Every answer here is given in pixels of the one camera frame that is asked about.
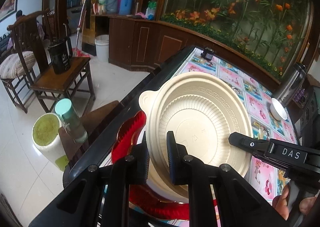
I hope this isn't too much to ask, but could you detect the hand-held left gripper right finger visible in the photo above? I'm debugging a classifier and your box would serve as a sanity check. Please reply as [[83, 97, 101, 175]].
[[166, 131, 288, 227]]

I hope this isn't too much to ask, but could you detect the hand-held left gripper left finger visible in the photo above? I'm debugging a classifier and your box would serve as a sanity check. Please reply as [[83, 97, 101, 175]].
[[29, 131, 150, 227]]

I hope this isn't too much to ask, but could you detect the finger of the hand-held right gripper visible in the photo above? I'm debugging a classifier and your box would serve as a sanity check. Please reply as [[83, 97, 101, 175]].
[[228, 131, 273, 157]]

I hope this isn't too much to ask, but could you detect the red plate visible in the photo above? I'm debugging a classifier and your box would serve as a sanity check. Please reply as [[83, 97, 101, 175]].
[[111, 111, 218, 221]]

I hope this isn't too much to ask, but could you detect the small white foam bowl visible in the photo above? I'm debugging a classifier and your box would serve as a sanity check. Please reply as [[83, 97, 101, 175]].
[[270, 98, 288, 120]]

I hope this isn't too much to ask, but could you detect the large beige bowl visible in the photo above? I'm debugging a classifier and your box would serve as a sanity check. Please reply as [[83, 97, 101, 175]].
[[138, 72, 255, 199]]

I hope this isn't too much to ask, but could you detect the person's right hand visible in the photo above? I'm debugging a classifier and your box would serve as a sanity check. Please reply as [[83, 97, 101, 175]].
[[272, 186, 320, 227]]

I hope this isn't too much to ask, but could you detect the printed fruit tablecloth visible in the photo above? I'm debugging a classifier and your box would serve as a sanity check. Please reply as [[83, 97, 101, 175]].
[[107, 47, 300, 227]]

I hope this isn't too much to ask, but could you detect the purple packet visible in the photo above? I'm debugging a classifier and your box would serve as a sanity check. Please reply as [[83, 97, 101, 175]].
[[294, 88, 307, 104]]

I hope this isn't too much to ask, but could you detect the dark wooden stool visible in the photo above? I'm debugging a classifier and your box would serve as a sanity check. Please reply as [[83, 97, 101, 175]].
[[58, 100, 125, 167]]

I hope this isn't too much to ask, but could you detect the stainless steel thermos jug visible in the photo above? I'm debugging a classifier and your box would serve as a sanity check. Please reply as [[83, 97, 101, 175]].
[[275, 62, 307, 108]]

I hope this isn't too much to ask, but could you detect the teal cap bottle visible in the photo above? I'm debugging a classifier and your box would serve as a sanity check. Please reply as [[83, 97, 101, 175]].
[[54, 98, 88, 144]]

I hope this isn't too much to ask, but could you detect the small black device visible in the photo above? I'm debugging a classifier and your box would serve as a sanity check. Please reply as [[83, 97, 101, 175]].
[[201, 47, 215, 61]]

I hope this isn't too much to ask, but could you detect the white round bin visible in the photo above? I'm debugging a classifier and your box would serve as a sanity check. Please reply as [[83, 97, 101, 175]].
[[32, 113, 69, 171]]

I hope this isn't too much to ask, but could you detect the white bucket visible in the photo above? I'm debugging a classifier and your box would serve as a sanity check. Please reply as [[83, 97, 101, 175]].
[[94, 35, 110, 63]]

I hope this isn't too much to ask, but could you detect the black pitcher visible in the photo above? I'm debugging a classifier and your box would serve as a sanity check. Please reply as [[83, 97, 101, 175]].
[[47, 37, 73, 75]]

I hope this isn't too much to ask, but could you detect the artificial flower display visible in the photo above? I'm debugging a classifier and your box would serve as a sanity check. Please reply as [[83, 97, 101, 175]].
[[160, 0, 315, 78]]

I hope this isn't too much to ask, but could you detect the red mop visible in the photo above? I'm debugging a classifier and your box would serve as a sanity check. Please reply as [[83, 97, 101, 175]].
[[71, 0, 89, 58]]

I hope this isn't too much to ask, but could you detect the green white packet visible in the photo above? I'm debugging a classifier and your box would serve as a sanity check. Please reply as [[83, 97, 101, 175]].
[[146, 1, 157, 20]]

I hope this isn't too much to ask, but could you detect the blue thermos flask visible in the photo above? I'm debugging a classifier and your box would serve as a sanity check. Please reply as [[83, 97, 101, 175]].
[[118, 0, 135, 16]]

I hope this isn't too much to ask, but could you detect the grey-blue water jug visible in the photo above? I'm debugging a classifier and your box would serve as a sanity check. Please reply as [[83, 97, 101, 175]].
[[105, 0, 119, 13]]

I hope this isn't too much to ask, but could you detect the cushioned wooden chair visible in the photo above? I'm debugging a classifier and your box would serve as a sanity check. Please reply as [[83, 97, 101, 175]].
[[0, 51, 37, 115]]

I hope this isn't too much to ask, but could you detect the framed wall painting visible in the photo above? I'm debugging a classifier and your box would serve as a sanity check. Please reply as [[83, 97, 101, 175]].
[[0, 0, 20, 23]]

